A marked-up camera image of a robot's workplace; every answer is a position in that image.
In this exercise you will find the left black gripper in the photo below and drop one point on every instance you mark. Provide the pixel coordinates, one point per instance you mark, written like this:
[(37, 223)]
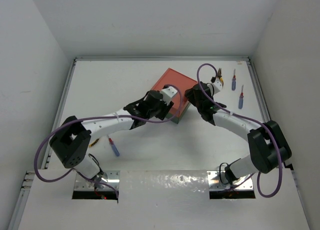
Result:
[(164, 108)]

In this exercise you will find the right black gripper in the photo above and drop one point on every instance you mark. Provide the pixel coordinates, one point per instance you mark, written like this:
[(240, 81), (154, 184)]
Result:
[(189, 95)]

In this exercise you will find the yellow pliers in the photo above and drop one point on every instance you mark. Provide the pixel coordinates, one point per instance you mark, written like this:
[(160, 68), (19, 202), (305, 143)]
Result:
[(219, 76), (93, 143)]

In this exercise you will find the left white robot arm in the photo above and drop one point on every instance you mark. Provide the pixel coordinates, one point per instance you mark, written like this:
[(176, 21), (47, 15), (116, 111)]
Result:
[(71, 143)]

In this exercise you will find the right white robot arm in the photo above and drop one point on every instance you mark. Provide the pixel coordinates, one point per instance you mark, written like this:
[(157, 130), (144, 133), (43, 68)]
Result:
[(262, 153)]

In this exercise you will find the blue screwdriver right front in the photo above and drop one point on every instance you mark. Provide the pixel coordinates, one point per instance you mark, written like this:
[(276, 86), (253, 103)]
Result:
[(241, 97)]

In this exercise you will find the blue screwdriver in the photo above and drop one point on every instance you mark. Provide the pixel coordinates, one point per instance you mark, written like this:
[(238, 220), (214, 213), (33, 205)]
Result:
[(233, 83), (241, 97), (113, 147)]

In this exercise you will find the blue screwdriver far right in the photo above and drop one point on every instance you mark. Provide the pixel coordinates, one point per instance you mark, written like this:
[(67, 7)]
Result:
[(233, 83)]

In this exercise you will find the blue screwdriver near left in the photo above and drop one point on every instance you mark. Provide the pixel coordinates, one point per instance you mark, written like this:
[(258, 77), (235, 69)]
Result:
[(113, 147)]

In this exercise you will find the white front cover board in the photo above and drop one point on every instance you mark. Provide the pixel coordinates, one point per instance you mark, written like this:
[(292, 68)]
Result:
[(160, 200)]

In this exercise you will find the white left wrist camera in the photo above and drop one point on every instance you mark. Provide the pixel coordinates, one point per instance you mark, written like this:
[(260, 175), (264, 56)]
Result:
[(168, 94)]

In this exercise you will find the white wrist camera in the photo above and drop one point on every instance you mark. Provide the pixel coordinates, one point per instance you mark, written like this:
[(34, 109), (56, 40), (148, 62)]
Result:
[(168, 94), (217, 86)]

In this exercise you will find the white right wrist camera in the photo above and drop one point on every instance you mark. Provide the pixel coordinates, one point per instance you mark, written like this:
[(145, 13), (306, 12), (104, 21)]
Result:
[(217, 86)]

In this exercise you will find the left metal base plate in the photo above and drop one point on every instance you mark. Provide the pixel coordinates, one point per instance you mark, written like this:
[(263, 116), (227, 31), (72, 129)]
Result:
[(107, 181)]

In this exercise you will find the aluminium table frame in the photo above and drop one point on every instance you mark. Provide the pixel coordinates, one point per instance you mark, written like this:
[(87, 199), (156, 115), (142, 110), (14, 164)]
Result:
[(99, 86)]

